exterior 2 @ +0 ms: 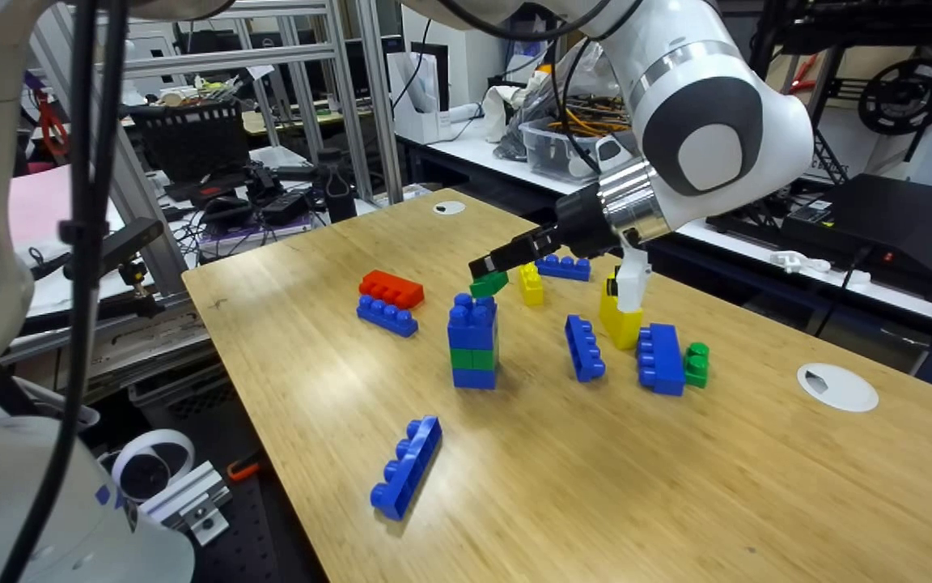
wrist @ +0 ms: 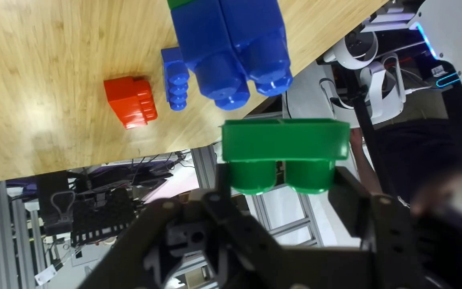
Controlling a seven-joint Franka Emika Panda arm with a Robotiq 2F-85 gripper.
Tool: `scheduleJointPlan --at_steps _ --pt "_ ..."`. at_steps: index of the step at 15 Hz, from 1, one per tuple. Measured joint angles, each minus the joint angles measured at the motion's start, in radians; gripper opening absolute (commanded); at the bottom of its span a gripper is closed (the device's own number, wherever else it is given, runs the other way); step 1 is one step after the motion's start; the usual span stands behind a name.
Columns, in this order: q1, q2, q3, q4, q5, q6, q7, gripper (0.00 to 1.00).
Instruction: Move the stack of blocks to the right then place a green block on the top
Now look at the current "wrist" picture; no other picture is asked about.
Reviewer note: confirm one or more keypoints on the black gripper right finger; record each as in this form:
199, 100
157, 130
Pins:
385, 230

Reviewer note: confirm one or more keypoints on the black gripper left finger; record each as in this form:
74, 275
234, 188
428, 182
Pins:
225, 214

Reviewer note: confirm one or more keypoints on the tall blue stack block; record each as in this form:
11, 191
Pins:
231, 42

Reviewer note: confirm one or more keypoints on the green stack block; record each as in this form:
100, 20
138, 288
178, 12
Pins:
177, 2

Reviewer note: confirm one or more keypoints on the red long block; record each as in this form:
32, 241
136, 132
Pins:
132, 101

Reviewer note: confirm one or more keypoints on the pink sheet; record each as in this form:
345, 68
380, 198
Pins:
175, 182

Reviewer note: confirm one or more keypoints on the white round bracket device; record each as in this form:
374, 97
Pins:
385, 97

